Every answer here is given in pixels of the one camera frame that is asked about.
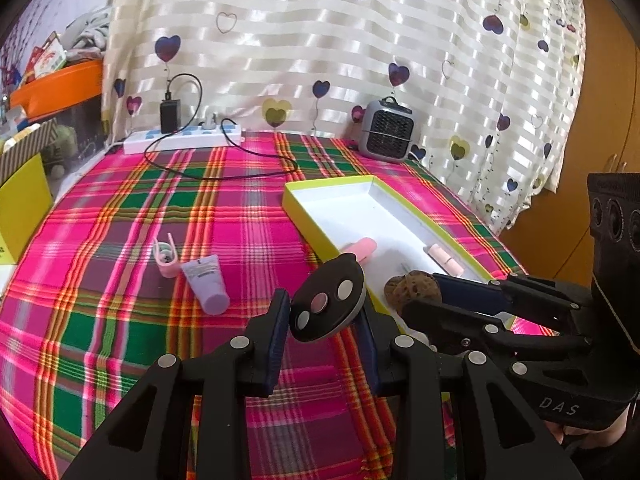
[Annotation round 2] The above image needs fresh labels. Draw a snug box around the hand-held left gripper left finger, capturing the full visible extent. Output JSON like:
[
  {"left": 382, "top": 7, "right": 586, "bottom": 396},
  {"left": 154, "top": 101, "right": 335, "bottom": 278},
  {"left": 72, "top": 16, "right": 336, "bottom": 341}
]
[{"left": 65, "top": 287, "right": 292, "bottom": 480}]

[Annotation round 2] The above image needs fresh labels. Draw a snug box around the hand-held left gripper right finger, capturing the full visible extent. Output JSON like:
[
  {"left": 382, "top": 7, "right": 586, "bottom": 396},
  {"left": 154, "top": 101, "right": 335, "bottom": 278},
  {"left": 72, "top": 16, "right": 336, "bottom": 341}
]
[{"left": 352, "top": 292, "right": 583, "bottom": 480}]

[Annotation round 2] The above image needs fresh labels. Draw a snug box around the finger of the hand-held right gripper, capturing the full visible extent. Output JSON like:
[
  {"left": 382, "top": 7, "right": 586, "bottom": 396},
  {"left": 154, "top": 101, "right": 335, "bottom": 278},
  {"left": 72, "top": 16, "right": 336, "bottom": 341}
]
[
  {"left": 432, "top": 272, "right": 595, "bottom": 322},
  {"left": 402, "top": 300, "right": 592, "bottom": 367}
]

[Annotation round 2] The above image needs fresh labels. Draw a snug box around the pink lip balm tube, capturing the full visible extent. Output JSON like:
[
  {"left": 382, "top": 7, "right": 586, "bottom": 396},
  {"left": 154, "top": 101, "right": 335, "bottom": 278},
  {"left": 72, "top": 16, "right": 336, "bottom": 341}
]
[{"left": 427, "top": 243, "right": 463, "bottom": 276}]

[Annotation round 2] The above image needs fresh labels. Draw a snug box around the black round makeup compact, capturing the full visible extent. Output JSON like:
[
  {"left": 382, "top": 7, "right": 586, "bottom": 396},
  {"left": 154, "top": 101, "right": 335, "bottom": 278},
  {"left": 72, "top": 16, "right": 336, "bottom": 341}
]
[{"left": 289, "top": 254, "right": 366, "bottom": 343}]

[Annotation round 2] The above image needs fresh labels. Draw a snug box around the yellow box lid tray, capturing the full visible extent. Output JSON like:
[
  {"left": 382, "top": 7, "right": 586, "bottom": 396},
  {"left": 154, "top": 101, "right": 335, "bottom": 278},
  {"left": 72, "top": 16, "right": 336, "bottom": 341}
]
[{"left": 282, "top": 176, "right": 516, "bottom": 331}]

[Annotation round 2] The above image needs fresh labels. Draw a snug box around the person's right hand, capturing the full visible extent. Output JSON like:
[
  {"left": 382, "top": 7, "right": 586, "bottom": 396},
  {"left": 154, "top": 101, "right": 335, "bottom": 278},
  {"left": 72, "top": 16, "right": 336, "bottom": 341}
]
[{"left": 547, "top": 405, "right": 631, "bottom": 448}]

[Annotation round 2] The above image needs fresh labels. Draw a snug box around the purple cream tube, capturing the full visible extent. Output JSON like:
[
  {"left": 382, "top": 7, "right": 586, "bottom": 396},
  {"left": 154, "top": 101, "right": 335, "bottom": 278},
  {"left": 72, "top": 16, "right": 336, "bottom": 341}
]
[{"left": 180, "top": 255, "right": 231, "bottom": 316}]

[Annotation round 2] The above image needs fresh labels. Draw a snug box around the pink hair clip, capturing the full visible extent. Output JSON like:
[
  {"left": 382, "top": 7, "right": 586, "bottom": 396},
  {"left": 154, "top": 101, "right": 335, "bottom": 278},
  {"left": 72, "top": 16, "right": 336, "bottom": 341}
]
[{"left": 154, "top": 232, "right": 180, "bottom": 277}]

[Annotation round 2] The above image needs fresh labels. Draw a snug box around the brown wooden wardrobe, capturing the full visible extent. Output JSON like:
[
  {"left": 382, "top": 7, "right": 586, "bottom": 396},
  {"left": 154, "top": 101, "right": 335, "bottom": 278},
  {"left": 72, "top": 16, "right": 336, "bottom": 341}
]
[{"left": 500, "top": 0, "right": 640, "bottom": 281}]

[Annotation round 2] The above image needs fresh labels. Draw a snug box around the pink green plaid tablecloth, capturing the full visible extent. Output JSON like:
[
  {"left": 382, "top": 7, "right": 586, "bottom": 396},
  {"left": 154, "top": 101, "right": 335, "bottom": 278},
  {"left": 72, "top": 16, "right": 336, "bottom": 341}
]
[{"left": 0, "top": 130, "right": 556, "bottom": 480}]

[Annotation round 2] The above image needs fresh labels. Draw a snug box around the grey mini heater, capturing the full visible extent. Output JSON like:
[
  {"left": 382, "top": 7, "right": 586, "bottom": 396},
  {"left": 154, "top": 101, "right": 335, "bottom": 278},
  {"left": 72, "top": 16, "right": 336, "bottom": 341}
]
[{"left": 359, "top": 97, "right": 418, "bottom": 162}]

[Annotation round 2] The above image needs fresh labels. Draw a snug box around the white power strip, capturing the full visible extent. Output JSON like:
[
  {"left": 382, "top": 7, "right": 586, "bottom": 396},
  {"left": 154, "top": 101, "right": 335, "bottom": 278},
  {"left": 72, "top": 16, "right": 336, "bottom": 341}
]
[{"left": 122, "top": 127, "right": 243, "bottom": 156}]

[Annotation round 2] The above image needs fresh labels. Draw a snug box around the black charger adapter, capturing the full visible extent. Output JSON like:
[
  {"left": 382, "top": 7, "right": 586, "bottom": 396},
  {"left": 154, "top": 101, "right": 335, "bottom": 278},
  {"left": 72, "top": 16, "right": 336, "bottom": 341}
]
[{"left": 160, "top": 101, "right": 183, "bottom": 134}]

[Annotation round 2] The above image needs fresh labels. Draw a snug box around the yellow cardboard box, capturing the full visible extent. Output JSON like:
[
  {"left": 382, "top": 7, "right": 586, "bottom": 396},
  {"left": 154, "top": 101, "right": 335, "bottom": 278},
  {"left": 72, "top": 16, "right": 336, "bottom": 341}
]
[{"left": 0, "top": 154, "right": 55, "bottom": 266}]

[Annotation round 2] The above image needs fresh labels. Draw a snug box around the striped heart print curtain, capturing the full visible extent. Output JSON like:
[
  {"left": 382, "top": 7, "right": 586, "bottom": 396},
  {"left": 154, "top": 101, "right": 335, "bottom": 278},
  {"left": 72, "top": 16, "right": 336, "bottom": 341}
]
[{"left": 100, "top": 0, "right": 588, "bottom": 236}]

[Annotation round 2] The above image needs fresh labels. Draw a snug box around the grey chevron box lid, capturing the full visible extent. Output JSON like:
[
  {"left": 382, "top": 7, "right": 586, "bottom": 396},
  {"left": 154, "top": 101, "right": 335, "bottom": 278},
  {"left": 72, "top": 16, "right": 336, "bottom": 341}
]
[{"left": 0, "top": 119, "right": 60, "bottom": 171}]

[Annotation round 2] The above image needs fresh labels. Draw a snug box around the orange plastic bin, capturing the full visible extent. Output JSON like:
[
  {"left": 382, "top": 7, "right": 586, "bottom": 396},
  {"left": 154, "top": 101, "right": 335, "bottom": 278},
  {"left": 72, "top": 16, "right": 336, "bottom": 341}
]
[{"left": 10, "top": 59, "right": 105, "bottom": 121}]

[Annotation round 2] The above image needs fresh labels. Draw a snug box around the grey crumpled cloth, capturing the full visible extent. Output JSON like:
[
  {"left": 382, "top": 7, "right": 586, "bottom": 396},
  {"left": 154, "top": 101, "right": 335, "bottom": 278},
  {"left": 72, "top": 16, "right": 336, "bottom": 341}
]
[{"left": 65, "top": 5, "right": 113, "bottom": 61}]

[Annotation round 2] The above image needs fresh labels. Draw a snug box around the red printed carton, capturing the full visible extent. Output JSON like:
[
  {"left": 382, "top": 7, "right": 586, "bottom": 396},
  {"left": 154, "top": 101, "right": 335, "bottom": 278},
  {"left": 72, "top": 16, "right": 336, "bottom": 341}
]
[{"left": 31, "top": 32, "right": 68, "bottom": 78}]

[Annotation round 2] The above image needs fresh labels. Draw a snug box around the black charger cable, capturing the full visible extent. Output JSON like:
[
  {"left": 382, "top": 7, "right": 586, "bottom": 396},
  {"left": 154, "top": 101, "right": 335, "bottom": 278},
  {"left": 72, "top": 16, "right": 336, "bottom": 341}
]
[{"left": 144, "top": 74, "right": 301, "bottom": 181}]

